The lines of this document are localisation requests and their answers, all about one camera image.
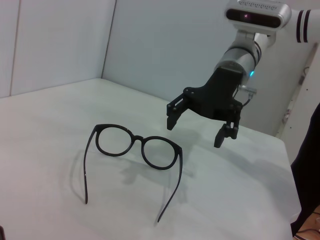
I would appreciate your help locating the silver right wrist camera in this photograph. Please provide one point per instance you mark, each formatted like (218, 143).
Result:
(255, 17)

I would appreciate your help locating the black round-frame glasses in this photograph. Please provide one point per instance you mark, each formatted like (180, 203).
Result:
(138, 138)

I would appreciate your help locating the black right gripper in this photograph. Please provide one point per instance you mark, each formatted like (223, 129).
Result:
(220, 97)

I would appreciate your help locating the person in black clothing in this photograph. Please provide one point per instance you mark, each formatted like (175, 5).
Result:
(310, 162)

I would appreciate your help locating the white side panel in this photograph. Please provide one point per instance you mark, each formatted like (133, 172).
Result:
(297, 105)

